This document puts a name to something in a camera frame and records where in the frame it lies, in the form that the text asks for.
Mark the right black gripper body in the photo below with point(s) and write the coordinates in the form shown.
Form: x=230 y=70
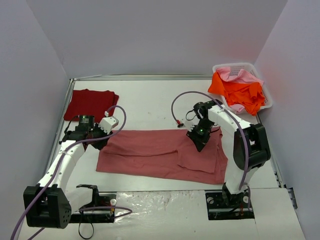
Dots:
x=197 y=136

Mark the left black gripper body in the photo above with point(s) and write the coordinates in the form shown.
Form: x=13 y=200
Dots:
x=99 y=137

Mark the salmon pink t-shirt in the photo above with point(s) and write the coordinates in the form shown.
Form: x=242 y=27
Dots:
x=165 y=154

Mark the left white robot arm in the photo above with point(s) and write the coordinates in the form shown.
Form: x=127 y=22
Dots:
x=48 y=203

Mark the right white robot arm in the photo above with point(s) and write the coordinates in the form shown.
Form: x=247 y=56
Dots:
x=250 y=147

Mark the folded dark red t-shirt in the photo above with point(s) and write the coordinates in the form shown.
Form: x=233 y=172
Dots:
x=90 y=102

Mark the orange t-shirt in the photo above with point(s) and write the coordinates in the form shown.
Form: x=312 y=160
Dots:
x=249 y=95

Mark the light pink t-shirt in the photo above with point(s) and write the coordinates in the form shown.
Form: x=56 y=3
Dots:
x=241 y=77

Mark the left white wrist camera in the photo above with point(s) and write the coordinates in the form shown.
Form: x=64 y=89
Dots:
x=108 y=123

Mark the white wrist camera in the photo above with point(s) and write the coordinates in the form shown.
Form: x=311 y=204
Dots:
x=108 y=123
x=188 y=125

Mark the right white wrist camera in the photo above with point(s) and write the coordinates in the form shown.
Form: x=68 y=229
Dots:
x=188 y=125

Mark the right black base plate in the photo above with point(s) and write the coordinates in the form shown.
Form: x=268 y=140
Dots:
x=220 y=209

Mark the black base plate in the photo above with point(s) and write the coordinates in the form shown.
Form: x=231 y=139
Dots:
x=96 y=216
x=220 y=209

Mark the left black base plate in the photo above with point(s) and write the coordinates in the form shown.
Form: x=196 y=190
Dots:
x=96 y=216

